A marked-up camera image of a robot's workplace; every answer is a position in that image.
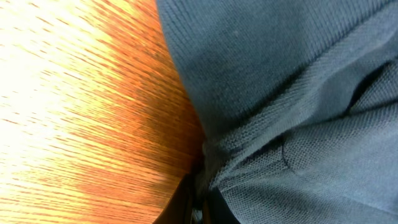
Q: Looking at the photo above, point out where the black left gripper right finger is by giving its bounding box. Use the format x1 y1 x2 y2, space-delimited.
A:
202 189 240 224

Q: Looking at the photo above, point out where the blue polo shirt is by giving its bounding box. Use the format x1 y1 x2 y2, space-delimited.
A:
157 0 397 223

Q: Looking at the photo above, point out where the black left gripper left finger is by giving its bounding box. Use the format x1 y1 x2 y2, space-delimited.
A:
153 174 194 224

